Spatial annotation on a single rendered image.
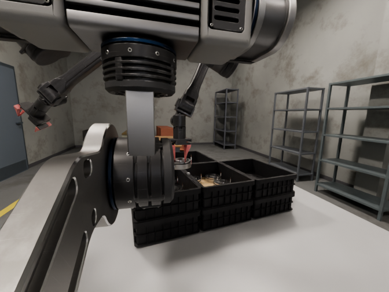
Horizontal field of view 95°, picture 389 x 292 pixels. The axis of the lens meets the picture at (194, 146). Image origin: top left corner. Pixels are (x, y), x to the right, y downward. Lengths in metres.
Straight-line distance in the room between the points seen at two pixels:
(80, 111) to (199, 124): 4.52
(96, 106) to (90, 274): 7.03
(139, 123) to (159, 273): 0.58
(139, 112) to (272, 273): 0.72
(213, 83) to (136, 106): 7.67
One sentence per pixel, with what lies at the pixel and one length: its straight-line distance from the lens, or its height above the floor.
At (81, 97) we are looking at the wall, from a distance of 7.77.
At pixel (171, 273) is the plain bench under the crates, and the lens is 0.78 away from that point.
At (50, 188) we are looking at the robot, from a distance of 0.20.
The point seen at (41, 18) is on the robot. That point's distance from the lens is 0.37.
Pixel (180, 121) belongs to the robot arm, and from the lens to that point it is 0.79.
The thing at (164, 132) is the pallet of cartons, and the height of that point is 0.70.
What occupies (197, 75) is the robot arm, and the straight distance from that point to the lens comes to 0.86.
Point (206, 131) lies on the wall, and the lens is 7.79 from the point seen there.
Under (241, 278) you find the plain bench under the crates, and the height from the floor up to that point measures 0.70.
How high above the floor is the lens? 1.25
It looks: 10 degrees down
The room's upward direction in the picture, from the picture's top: 1 degrees clockwise
